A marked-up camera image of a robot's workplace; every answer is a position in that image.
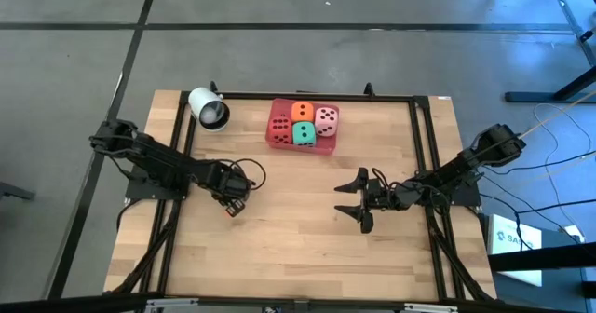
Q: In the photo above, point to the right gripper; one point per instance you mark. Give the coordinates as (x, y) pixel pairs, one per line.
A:
(391, 196)

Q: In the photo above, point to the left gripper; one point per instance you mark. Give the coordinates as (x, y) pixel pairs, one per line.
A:
(230, 182)

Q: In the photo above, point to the pink translucent plastic bin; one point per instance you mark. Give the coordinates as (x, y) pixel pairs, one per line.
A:
(326, 143)

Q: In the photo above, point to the large pink foam die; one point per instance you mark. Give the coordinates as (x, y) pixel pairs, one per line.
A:
(327, 121)

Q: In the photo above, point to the large green foam die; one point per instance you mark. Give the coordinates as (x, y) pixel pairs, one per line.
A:
(305, 133)

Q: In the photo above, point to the large red foam die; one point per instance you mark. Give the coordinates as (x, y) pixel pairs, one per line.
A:
(280, 129)

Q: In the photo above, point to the large orange foam die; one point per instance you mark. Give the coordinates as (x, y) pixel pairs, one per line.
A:
(302, 112)

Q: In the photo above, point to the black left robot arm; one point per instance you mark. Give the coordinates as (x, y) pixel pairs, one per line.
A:
(153, 157)

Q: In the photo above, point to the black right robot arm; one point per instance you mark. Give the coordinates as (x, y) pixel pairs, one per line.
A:
(465, 164)

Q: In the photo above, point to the white printed box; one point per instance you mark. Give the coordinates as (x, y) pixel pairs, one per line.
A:
(512, 231)

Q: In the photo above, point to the black desk beam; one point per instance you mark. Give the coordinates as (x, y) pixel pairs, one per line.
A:
(535, 259)

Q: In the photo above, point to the black desk foot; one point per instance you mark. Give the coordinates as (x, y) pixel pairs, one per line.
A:
(535, 97)

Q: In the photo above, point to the grey chair leg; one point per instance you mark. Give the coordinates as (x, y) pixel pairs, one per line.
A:
(14, 191)

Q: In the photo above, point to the grey desk leg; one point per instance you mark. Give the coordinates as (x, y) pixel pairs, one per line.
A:
(565, 5)

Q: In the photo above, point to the black aluminium table frame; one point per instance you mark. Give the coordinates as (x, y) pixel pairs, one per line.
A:
(247, 95)

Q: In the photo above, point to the silver metal bracket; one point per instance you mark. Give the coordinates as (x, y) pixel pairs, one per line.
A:
(430, 307)
(172, 303)

